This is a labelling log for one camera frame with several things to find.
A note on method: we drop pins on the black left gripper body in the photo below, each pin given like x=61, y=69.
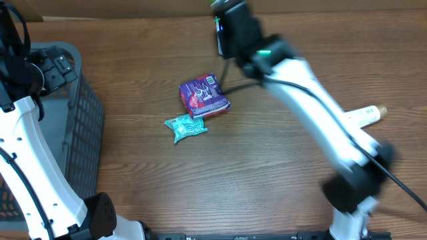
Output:
x=53, y=78

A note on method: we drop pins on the mint green wipes packet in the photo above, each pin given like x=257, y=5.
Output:
x=185, y=126

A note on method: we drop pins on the purple sanitary pad pack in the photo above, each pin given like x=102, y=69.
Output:
x=203, y=97

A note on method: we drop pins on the white packet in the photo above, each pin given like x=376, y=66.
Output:
x=367, y=115

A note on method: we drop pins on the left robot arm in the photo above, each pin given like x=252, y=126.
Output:
x=50, y=207

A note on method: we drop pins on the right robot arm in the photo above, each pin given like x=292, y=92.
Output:
x=362, y=164

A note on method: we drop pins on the white barcode scanner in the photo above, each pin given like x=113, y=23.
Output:
x=219, y=34

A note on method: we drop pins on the grey plastic mesh basket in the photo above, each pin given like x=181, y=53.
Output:
x=73, y=125

